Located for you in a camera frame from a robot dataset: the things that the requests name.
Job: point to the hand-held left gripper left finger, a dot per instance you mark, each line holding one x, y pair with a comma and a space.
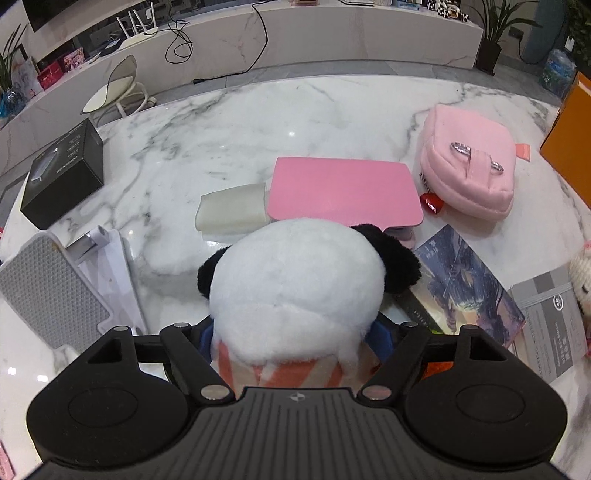
203, 339

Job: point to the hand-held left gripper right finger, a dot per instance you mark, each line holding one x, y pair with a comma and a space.
381, 339

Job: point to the panda plush toy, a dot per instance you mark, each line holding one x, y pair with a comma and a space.
295, 286

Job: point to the pink notebook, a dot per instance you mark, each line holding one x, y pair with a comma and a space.
341, 189

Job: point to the pink plush pouch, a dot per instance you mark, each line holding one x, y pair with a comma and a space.
461, 175

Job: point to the orange box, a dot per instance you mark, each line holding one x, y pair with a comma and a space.
570, 138

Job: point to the dark illustrated book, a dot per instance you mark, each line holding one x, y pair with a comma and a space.
466, 286

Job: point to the beige folded cloth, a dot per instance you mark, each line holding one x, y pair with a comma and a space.
231, 207

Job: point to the small silver metal object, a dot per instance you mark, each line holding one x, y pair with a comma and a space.
84, 247

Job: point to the grey honeycomb mat tray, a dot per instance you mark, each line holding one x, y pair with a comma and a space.
46, 286

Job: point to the grey booklet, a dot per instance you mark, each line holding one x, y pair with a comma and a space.
549, 323

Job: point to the black cardboard box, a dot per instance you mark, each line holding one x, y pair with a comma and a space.
64, 184

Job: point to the white swivel stool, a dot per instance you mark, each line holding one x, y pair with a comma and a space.
113, 85

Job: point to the red gift box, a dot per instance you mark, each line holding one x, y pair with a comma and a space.
50, 77

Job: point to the white wifi router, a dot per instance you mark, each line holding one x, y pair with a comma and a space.
138, 41

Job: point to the potted plant in dark pot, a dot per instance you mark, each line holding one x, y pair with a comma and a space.
488, 53

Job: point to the green plant in blue vase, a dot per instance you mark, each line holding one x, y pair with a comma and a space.
11, 100

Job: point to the flat black device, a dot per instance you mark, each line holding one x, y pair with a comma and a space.
111, 47

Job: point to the pink printed card box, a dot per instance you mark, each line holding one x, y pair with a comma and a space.
75, 60

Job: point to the printed picture card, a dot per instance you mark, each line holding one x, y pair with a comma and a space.
28, 78

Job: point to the blue water bottle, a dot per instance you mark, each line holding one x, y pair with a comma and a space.
557, 74

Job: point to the black and white spotted plush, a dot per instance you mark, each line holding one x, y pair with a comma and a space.
445, 10

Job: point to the black television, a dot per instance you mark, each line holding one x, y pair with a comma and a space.
55, 11

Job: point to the green leafy plant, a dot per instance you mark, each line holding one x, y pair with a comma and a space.
582, 27

